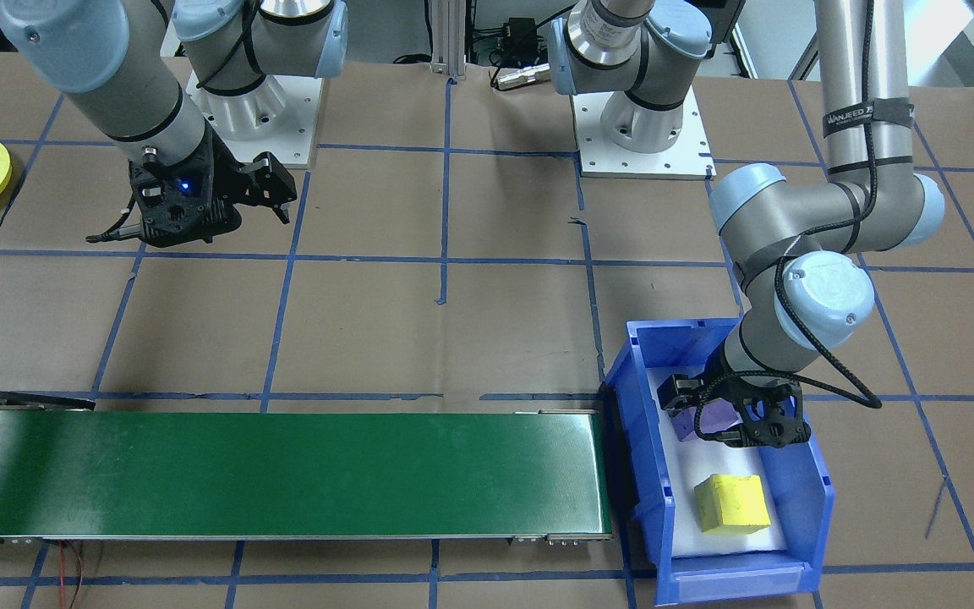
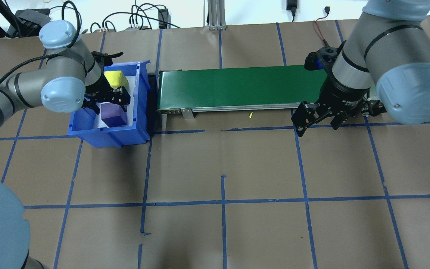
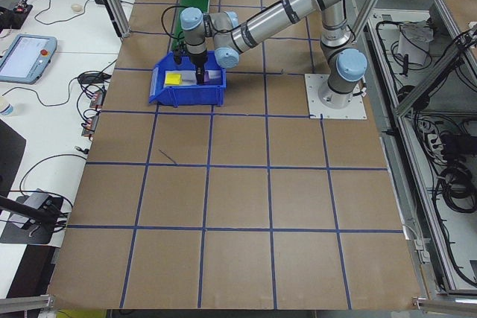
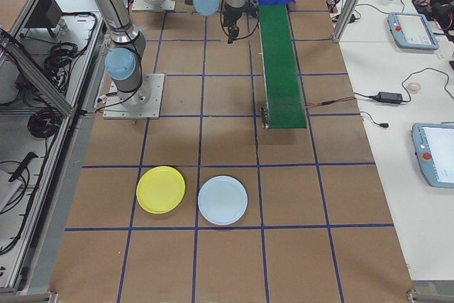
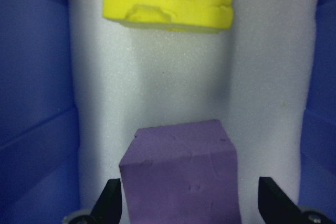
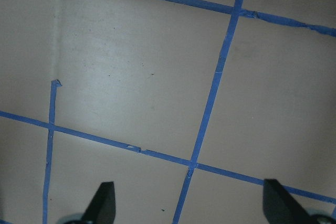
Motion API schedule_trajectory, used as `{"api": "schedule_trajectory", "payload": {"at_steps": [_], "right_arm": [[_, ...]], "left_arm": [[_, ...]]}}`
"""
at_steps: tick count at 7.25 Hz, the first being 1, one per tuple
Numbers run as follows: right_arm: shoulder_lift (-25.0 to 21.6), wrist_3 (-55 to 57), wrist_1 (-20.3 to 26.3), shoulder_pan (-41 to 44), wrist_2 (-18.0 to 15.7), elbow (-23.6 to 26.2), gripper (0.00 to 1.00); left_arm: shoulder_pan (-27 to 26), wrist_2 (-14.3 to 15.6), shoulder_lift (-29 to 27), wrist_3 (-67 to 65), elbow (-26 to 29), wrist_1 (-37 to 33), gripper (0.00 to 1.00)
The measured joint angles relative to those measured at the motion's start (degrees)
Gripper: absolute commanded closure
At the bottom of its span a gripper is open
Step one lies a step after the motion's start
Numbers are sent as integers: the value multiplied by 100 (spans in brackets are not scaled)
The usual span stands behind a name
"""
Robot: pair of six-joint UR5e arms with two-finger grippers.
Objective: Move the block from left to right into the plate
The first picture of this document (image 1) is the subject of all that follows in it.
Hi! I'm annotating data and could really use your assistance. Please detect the green conveyor belt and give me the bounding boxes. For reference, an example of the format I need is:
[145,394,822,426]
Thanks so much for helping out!
[0,391,616,547]

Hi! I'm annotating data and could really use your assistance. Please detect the aluminium frame post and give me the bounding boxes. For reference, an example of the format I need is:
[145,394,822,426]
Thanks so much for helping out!
[426,0,473,79]

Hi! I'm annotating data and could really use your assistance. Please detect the silver cylindrical connector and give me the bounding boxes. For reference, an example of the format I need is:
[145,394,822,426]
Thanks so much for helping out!
[490,62,552,91]

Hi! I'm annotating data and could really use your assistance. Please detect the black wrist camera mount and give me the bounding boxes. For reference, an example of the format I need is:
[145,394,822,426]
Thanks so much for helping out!
[705,376,813,449]
[129,145,244,249]

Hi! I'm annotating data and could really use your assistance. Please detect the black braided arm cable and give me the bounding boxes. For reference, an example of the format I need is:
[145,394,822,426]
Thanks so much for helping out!
[690,0,887,445]

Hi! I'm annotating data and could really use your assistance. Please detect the red conveyor cable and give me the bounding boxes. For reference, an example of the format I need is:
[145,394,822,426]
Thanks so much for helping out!
[54,540,106,609]

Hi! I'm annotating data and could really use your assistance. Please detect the purple foam block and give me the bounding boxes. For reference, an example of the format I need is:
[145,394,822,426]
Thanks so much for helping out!
[673,396,743,443]

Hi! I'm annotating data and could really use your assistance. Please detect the blue plastic storage bin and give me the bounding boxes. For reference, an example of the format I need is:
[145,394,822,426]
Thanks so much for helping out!
[603,317,837,606]

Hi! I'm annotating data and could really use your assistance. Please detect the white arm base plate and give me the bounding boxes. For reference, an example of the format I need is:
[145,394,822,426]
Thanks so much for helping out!
[570,85,716,181]
[162,69,321,170]

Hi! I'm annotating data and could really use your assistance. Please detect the yellow foam block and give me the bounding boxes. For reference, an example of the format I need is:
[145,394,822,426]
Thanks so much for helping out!
[693,473,772,536]

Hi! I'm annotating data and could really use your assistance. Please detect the white foam pad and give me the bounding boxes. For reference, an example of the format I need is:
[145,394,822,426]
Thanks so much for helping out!
[646,364,790,559]

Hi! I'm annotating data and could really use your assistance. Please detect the black electronics box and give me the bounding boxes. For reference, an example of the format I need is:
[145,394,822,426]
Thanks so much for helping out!
[500,17,540,53]

